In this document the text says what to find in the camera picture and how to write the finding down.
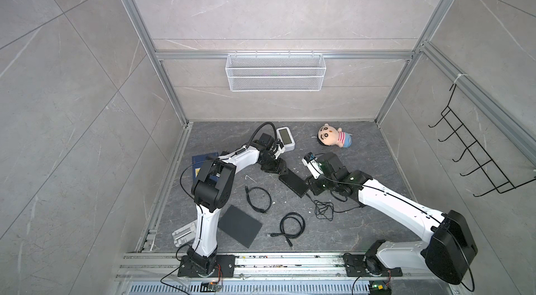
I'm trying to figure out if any black ribbed network switch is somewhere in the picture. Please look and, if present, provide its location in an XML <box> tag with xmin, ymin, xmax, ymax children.
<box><xmin>279</xmin><ymin>169</ymin><xmax>309</xmax><ymax>198</ymax></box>

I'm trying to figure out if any thin black power adapter cable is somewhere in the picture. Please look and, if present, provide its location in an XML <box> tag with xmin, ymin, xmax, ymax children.
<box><xmin>304</xmin><ymin>192</ymin><xmax>363</xmax><ymax>222</ymax></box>

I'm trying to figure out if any small black ethernet cable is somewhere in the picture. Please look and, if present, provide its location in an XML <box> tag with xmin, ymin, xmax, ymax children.
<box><xmin>244</xmin><ymin>185</ymin><xmax>273</xmax><ymax>214</ymax></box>

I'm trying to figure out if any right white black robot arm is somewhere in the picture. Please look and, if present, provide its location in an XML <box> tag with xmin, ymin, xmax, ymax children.
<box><xmin>302</xmin><ymin>152</ymin><xmax>478</xmax><ymax>285</ymax></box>

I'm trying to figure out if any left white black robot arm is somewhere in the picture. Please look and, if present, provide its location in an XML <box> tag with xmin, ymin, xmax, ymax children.
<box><xmin>187</xmin><ymin>122</ymin><xmax>288</xmax><ymax>274</ymax></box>

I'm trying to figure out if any white digital clock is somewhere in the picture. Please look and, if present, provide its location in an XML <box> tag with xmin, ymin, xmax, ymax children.
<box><xmin>276</xmin><ymin>127</ymin><xmax>296</xmax><ymax>152</ymax></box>

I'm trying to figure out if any cartoon boy plush doll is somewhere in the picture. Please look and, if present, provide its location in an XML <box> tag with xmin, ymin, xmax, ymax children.
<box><xmin>316</xmin><ymin>123</ymin><xmax>353</xmax><ymax>148</ymax></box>

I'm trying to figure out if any flat black perforated box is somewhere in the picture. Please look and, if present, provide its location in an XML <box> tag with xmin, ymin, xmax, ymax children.
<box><xmin>219</xmin><ymin>205</ymin><xmax>262</xmax><ymax>248</ymax></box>

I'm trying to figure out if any blue booklet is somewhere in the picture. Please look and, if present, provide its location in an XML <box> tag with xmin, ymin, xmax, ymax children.
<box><xmin>192</xmin><ymin>152</ymin><xmax>219</xmax><ymax>183</ymax></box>

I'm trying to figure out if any white power strip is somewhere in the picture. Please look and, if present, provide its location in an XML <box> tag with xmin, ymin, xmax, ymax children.
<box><xmin>172</xmin><ymin>220</ymin><xmax>197</xmax><ymax>248</ymax></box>

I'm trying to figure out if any coiled thick black cable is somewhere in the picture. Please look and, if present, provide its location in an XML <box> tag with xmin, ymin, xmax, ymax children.
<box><xmin>267</xmin><ymin>212</ymin><xmax>307</xmax><ymax>248</ymax></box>

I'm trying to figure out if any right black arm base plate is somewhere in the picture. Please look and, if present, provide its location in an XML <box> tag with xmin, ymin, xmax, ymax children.
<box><xmin>342</xmin><ymin>253</ymin><xmax>403</xmax><ymax>278</ymax></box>

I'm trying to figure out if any white wire mesh basket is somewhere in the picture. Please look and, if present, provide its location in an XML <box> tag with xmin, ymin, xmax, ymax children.
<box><xmin>226</xmin><ymin>53</ymin><xmax>327</xmax><ymax>92</ymax></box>

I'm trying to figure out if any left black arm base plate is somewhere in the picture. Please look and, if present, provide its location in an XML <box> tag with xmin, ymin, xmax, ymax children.
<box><xmin>177</xmin><ymin>255</ymin><xmax>236</xmax><ymax>278</ymax></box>

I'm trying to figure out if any aluminium mounting rail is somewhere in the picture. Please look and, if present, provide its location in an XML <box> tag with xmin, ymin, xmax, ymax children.
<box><xmin>114</xmin><ymin>253</ymin><xmax>438</xmax><ymax>282</ymax></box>

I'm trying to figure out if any black wire hook rack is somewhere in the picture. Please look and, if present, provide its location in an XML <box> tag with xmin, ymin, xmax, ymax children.
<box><xmin>428</xmin><ymin>84</ymin><xmax>535</xmax><ymax>197</ymax></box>

